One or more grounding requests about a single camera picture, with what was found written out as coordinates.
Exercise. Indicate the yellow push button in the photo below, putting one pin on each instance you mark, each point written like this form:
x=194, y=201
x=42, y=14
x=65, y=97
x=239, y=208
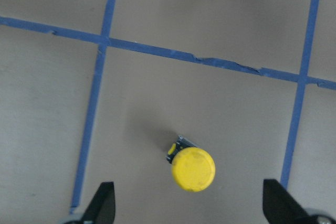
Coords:
x=193, y=169

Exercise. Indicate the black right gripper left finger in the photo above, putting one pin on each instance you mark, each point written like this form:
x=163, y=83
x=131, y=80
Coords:
x=102, y=206

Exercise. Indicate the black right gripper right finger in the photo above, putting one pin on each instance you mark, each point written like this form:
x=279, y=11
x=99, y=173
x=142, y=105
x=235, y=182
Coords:
x=280, y=207

